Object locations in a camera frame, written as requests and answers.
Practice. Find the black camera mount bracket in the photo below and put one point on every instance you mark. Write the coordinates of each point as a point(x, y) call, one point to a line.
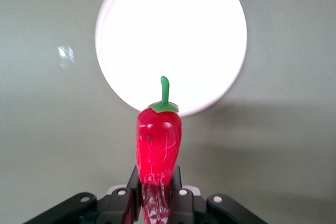
point(65, 208)

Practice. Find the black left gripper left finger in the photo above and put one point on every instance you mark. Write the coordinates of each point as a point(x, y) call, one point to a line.
point(120, 208)

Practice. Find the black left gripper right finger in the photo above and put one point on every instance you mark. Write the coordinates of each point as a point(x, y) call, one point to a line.
point(186, 208)

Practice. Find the red chili pepper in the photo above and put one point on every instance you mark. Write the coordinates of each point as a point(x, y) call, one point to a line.
point(157, 142)

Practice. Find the pink round plate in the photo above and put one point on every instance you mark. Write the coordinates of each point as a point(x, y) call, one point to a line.
point(170, 37)

